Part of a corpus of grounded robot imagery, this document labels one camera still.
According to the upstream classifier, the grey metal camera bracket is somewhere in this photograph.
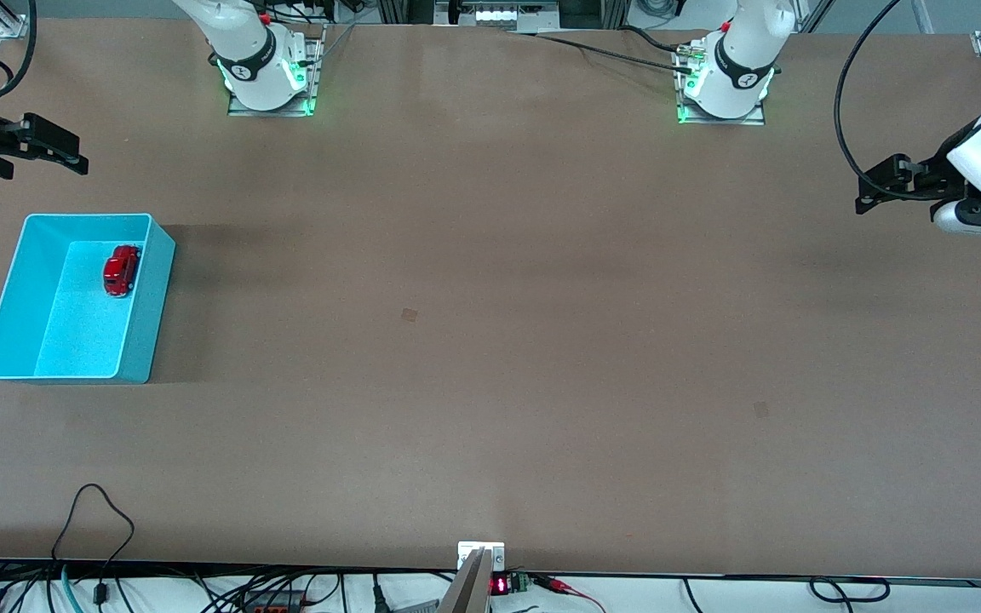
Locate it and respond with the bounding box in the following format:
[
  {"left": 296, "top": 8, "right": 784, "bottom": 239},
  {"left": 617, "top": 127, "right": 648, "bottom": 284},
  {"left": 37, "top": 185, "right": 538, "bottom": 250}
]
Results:
[{"left": 438, "top": 547, "right": 491, "bottom": 613}]

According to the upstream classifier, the bright lit rack device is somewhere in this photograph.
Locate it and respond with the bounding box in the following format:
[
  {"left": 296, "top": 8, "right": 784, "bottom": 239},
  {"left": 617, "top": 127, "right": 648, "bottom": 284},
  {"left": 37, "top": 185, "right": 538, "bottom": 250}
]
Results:
[{"left": 435, "top": 0, "right": 561, "bottom": 28}]

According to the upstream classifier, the blue plastic box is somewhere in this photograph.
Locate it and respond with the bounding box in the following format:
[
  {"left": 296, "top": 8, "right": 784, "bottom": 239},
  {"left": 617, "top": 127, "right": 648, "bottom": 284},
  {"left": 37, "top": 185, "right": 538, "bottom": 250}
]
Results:
[{"left": 0, "top": 213, "right": 177, "bottom": 385}]

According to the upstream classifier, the white mounting plate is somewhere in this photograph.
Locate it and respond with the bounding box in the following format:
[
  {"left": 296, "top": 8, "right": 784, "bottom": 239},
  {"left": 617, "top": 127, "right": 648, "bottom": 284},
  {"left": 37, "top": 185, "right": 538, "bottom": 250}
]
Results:
[{"left": 457, "top": 541, "right": 506, "bottom": 571}]

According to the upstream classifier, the thin black looped cable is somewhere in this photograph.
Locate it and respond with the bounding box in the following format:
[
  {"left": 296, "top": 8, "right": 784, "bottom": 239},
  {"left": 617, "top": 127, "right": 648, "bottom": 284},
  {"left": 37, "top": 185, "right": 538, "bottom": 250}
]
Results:
[{"left": 51, "top": 484, "right": 135, "bottom": 607}]

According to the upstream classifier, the short black table cable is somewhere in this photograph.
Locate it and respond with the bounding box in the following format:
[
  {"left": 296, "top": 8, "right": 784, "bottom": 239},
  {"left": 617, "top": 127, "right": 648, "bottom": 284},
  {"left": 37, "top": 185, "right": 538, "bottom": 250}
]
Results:
[{"left": 618, "top": 26, "right": 689, "bottom": 55}]

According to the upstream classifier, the long black table cable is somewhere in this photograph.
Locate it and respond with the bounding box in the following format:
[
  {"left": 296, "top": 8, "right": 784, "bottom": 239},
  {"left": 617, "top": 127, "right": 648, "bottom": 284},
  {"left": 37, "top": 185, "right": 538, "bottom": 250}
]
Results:
[{"left": 533, "top": 32, "right": 694, "bottom": 76}]

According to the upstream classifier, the black coiled cable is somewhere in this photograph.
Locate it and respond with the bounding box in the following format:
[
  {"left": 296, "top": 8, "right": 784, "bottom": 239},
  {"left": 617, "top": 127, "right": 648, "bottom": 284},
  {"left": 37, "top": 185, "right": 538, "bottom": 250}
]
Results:
[{"left": 810, "top": 577, "right": 892, "bottom": 604}]

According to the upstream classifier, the red beetle toy car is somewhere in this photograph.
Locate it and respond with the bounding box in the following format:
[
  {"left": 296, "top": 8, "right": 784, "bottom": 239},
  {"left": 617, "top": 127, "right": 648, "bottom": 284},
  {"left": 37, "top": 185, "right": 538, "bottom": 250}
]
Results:
[{"left": 102, "top": 244, "right": 143, "bottom": 299}]

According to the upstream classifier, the red wire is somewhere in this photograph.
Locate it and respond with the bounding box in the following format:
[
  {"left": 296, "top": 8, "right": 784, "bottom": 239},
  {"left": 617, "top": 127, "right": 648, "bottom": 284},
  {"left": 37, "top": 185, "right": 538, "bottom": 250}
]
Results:
[{"left": 533, "top": 575, "right": 606, "bottom": 612}]

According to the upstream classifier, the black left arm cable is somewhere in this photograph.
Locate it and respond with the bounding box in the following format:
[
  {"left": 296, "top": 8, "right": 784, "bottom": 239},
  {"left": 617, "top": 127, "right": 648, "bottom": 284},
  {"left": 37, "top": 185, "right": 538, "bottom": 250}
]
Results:
[{"left": 834, "top": 0, "right": 926, "bottom": 203}]

